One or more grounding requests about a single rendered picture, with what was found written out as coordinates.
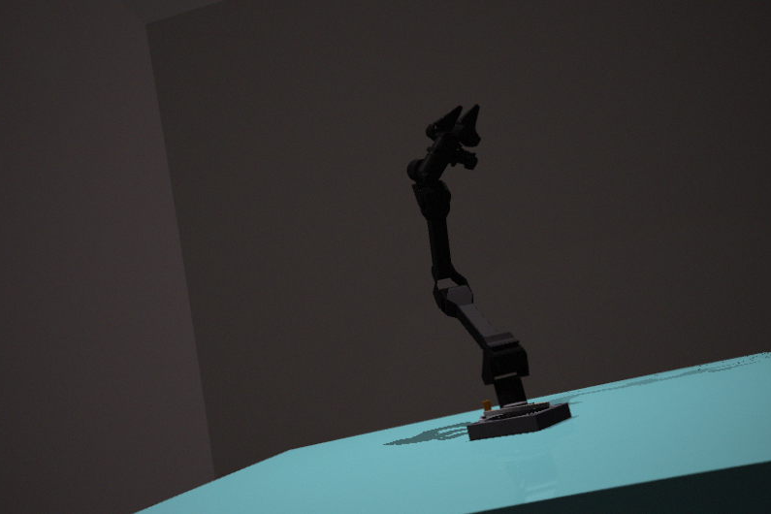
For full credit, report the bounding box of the orange round plate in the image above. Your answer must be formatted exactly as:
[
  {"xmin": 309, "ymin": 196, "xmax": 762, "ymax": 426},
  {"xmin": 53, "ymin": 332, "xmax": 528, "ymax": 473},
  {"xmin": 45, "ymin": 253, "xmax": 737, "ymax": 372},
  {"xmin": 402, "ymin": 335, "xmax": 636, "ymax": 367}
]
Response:
[{"xmin": 482, "ymin": 401, "xmax": 550, "ymax": 416}]

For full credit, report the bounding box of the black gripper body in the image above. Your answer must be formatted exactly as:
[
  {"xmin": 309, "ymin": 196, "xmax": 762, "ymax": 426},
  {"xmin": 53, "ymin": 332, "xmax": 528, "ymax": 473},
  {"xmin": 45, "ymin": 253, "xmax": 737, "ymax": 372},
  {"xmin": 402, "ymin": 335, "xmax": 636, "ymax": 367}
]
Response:
[{"xmin": 426, "ymin": 125, "xmax": 481, "ymax": 167}]

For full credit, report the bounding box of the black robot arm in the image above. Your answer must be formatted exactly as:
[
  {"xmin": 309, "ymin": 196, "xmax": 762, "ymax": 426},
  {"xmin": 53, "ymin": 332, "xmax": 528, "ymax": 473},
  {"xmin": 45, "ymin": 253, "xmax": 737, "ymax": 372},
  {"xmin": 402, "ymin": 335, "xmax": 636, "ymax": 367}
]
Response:
[{"xmin": 407, "ymin": 154, "xmax": 530, "ymax": 409}]

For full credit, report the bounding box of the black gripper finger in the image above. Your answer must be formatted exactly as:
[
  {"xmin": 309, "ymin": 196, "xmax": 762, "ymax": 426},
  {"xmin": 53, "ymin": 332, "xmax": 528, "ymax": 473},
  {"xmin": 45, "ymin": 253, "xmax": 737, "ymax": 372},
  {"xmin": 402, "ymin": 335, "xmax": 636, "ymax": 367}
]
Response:
[
  {"xmin": 455, "ymin": 104, "xmax": 479, "ymax": 136},
  {"xmin": 433, "ymin": 105, "xmax": 463, "ymax": 132}
]

